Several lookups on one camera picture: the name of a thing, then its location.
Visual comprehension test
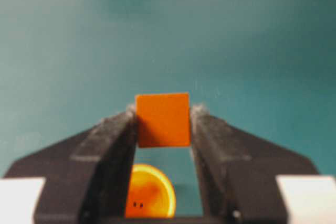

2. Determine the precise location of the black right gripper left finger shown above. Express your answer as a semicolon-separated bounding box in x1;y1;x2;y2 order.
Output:
4;109;137;223

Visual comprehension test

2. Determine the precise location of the orange square block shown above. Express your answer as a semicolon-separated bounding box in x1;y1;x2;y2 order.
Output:
135;92;191;148

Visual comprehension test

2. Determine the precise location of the orange round disc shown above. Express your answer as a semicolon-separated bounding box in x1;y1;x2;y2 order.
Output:
124;164;176;218

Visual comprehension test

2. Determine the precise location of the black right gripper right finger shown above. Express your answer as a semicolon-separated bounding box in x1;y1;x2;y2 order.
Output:
190;105;319;223

